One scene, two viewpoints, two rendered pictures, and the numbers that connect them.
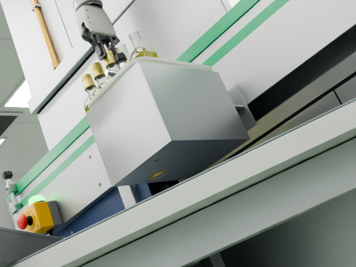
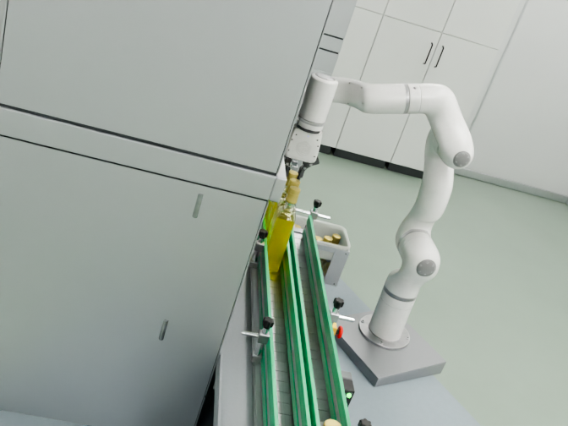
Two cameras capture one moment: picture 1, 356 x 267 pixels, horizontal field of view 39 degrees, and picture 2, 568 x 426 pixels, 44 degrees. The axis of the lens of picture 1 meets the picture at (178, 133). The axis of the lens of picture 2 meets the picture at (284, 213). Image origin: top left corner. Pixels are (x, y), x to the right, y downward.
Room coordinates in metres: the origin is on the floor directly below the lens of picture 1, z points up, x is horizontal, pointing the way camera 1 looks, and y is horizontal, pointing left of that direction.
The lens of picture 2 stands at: (2.81, 1.42, 2.17)
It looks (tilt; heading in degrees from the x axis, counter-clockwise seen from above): 25 degrees down; 220
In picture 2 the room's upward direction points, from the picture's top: 19 degrees clockwise
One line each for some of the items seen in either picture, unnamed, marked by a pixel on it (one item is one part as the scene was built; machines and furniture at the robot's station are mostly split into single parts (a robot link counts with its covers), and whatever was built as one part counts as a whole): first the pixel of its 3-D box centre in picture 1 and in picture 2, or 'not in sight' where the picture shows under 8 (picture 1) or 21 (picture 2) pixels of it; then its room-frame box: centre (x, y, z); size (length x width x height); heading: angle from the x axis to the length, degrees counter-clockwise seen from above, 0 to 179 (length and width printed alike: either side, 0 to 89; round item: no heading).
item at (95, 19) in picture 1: (95, 23); (303, 140); (1.25, 0.10, 1.44); 0.10 x 0.07 x 0.11; 142
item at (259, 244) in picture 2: not in sight; (251, 248); (1.39, 0.16, 1.11); 0.07 x 0.04 x 0.13; 141
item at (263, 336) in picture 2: not in sight; (253, 338); (1.67, 0.51, 1.11); 0.07 x 0.04 x 0.13; 141
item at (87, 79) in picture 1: (88, 82); (292, 194); (1.32, 0.19, 1.31); 0.04 x 0.04 x 0.04
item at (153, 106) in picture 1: (177, 126); (306, 249); (0.91, -0.01, 0.92); 0.27 x 0.17 x 0.15; 141
